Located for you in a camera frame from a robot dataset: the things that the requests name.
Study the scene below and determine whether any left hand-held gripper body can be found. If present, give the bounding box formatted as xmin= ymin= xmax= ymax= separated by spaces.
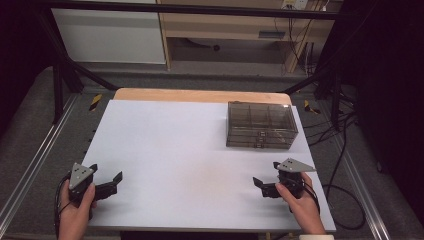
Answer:
xmin=68 ymin=162 xmax=98 ymax=205

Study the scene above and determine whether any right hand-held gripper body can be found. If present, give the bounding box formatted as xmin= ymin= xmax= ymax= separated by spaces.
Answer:
xmin=273 ymin=157 xmax=317 ymax=200

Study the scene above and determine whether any smoky transparent drawer box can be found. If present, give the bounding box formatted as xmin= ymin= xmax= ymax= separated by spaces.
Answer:
xmin=225 ymin=101 xmax=299 ymax=150

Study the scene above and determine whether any person's right hand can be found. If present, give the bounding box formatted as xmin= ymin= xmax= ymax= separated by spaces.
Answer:
xmin=275 ymin=171 xmax=327 ymax=235

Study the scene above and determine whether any person's left hand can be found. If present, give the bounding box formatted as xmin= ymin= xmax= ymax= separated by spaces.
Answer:
xmin=58 ymin=182 xmax=99 ymax=234

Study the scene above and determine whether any yellow black tape marker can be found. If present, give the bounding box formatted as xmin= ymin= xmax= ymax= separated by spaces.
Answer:
xmin=88 ymin=93 xmax=103 ymax=112
xmin=303 ymin=99 xmax=322 ymax=115

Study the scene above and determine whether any white table sheet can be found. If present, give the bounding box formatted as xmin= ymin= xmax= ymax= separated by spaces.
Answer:
xmin=54 ymin=99 xmax=337 ymax=233

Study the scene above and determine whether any black metal stand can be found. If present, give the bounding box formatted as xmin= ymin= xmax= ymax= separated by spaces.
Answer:
xmin=33 ymin=9 xmax=120 ymax=125
xmin=281 ymin=56 xmax=346 ymax=132

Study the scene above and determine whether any white cabinet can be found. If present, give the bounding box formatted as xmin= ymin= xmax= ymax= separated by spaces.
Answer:
xmin=50 ymin=0 xmax=167 ymax=65

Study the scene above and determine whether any dark curtain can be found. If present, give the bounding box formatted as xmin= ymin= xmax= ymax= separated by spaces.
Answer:
xmin=0 ymin=0 xmax=56 ymax=138
xmin=339 ymin=0 xmax=424 ymax=228

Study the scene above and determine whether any light wooden desk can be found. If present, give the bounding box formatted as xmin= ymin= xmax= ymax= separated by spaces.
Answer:
xmin=156 ymin=0 xmax=344 ymax=74

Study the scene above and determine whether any white power strip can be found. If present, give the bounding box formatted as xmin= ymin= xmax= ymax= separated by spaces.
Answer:
xmin=282 ymin=0 xmax=309 ymax=11

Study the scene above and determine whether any black metal crossbar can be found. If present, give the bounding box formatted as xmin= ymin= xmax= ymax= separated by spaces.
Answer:
xmin=43 ymin=0 xmax=348 ymax=21

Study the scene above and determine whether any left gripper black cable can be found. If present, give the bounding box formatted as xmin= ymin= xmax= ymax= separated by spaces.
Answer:
xmin=53 ymin=171 xmax=73 ymax=238

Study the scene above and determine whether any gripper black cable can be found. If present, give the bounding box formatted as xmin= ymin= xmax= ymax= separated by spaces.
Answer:
xmin=53 ymin=171 xmax=73 ymax=238
xmin=308 ymin=113 xmax=367 ymax=231

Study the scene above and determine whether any aluminium floor rail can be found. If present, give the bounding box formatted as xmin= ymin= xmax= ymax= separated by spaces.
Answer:
xmin=0 ymin=94 xmax=80 ymax=231
xmin=333 ymin=133 xmax=392 ymax=240

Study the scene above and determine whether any black floor cable bundle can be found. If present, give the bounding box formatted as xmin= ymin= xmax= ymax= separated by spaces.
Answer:
xmin=301 ymin=93 xmax=358 ymax=148

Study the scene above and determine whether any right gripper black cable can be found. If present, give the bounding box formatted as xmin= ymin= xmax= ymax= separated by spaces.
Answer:
xmin=308 ymin=113 xmax=367 ymax=231

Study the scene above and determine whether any black desk cable bundle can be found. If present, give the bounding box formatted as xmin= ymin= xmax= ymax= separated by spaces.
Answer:
xmin=273 ymin=14 xmax=319 ymax=77

